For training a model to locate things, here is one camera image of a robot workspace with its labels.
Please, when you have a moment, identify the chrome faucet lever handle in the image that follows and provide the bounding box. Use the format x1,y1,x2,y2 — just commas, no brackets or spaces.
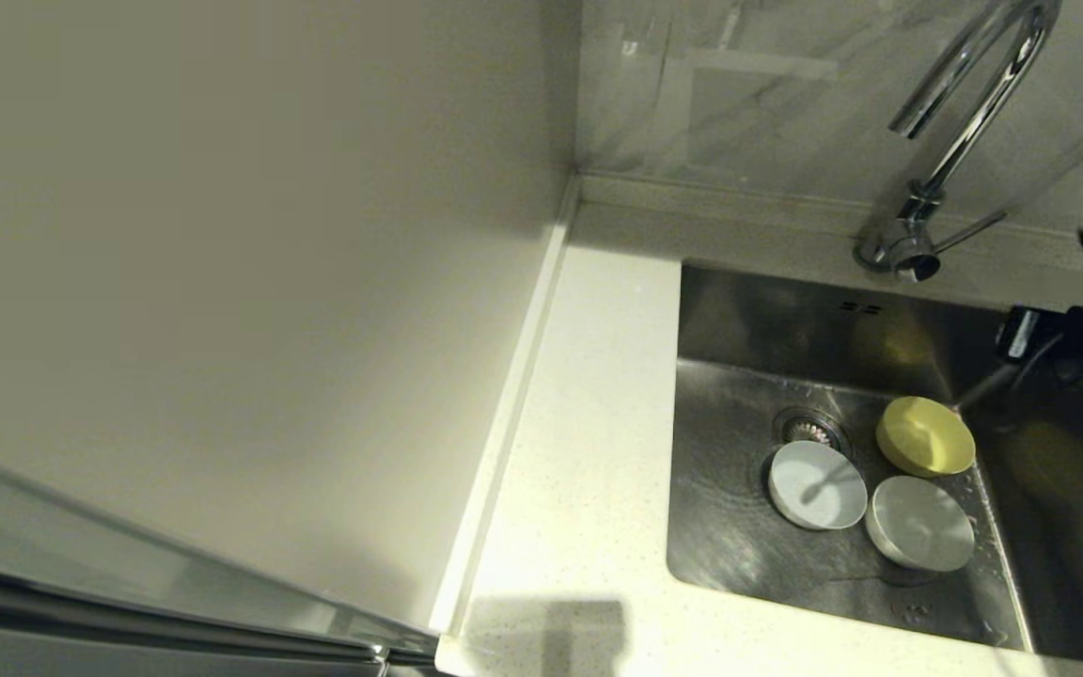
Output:
934,212,1009,257

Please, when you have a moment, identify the large grey bowl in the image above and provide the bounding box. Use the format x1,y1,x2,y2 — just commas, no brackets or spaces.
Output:
767,440,869,531

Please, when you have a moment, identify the small white bowl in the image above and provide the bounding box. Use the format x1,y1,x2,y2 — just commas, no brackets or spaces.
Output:
865,475,976,573

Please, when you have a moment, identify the small yellow bowl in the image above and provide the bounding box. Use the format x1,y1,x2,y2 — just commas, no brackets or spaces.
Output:
875,396,977,478

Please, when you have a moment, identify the round metal drain strainer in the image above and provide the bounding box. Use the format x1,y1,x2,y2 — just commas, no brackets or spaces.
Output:
775,406,849,454

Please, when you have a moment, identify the chrome gooseneck faucet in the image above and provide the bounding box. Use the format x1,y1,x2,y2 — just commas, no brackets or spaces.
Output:
856,0,1064,283

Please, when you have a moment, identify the stainless steel sink basin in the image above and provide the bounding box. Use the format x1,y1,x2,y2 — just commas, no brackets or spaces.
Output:
664,260,1083,670

